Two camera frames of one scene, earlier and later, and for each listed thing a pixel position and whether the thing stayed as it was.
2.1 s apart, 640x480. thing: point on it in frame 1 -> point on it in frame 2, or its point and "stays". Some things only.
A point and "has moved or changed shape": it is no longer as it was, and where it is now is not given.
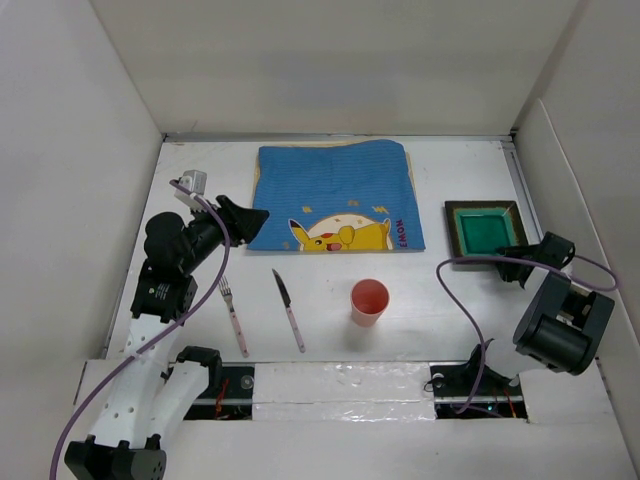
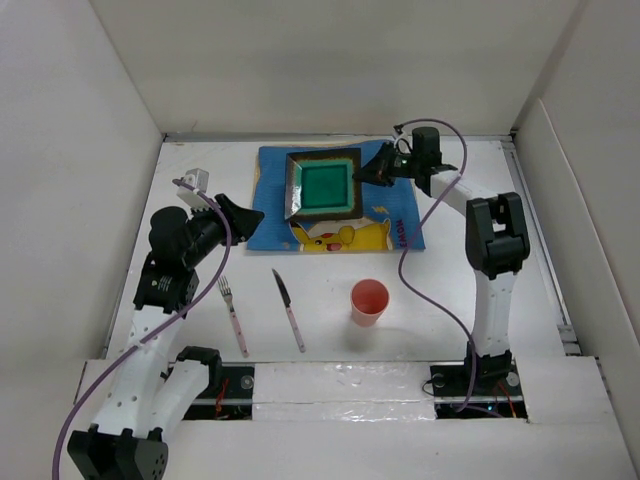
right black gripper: x=514 y=251 -> x=378 y=170
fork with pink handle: x=226 y=289 stays
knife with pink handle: x=287 y=304 stays
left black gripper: x=242 y=222 stays
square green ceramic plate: x=478 y=228 has moved or changed shape
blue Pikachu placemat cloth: x=347 y=197 stays
